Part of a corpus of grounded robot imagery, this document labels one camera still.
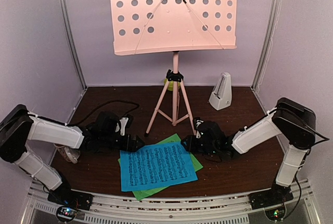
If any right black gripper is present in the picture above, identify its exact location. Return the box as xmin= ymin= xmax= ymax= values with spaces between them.
xmin=180 ymin=135 xmax=217 ymax=155

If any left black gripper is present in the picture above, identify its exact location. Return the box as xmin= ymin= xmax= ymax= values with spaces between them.
xmin=100 ymin=132 xmax=145 ymax=152

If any blue sheet music paper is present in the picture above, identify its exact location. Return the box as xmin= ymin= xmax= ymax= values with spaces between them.
xmin=119 ymin=140 xmax=198 ymax=193

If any pink music stand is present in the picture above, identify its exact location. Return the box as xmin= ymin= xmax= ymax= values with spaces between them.
xmin=110 ymin=0 xmax=237 ymax=126

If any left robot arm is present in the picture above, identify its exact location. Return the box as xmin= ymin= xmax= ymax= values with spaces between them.
xmin=1 ymin=104 xmax=145 ymax=205

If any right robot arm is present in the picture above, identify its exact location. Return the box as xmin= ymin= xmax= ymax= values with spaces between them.
xmin=181 ymin=97 xmax=316 ymax=204

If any white metronome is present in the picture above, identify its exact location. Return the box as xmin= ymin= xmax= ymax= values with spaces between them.
xmin=209 ymin=72 xmax=232 ymax=110

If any green plastic bowl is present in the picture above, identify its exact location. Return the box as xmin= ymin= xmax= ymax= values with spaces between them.
xmin=163 ymin=78 xmax=173 ymax=91

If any white patterned mug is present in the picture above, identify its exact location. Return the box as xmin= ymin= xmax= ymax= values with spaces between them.
xmin=54 ymin=144 xmax=81 ymax=164

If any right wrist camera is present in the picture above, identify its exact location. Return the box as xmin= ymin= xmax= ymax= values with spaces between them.
xmin=193 ymin=117 xmax=205 ymax=139

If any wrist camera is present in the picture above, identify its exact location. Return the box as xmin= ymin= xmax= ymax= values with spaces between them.
xmin=193 ymin=117 xmax=205 ymax=139
xmin=119 ymin=114 xmax=134 ymax=136

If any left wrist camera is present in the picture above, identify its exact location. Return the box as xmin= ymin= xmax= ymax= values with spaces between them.
xmin=119 ymin=114 xmax=134 ymax=136

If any aluminium front rail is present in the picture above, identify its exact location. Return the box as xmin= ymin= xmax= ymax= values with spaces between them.
xmin=18 ymin=179 xmax=323 ymax=223

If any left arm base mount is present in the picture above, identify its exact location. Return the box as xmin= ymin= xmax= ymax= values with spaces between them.
xmin=43 ymin=182 xmax=93 ymax=223

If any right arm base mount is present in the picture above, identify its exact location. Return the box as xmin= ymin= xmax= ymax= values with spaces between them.
xmin=249 ymin=183 xmax=293 ymax=222

